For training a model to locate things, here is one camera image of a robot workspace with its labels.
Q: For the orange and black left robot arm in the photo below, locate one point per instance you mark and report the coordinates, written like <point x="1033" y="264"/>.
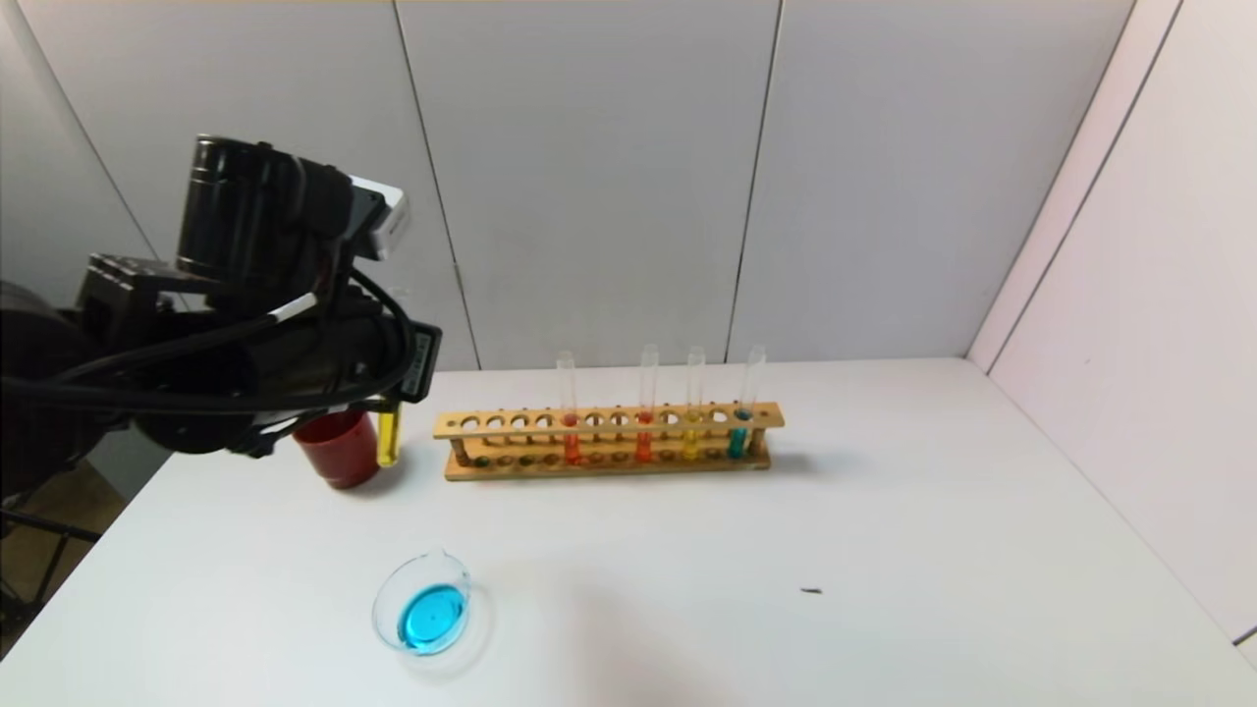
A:
<point x="39" y="393"/>

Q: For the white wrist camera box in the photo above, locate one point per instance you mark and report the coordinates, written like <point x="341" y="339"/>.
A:
<point x="388" y="221"/>

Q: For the glass beaker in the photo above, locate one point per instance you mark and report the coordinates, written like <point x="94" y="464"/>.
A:
<point x="430" y="619"/>

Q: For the dark red plastic cup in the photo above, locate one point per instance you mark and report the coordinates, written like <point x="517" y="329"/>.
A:
<point x="344" y="462"/>

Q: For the blue pigment glass test tube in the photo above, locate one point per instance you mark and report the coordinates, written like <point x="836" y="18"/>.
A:
<point x="736" y="444"/>

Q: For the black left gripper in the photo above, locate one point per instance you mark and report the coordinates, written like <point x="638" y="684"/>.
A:
<point x="423" y="361"/>

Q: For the orange pigment glass test tube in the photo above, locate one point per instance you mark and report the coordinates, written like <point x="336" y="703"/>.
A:
<point x="644" y="447"/>
<point x="573" y="449"/>

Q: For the black metal stand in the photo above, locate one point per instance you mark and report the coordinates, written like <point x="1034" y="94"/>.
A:
<point x="54" y="530"/>

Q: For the yellow pigment glass test tube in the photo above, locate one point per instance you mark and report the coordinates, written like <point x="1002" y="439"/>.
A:
<point x="389" y="442"/>
<point x="690" y="445"/>

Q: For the wooden test tube rack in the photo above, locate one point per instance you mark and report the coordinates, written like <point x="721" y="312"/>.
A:
<point x="774" y="416"/>

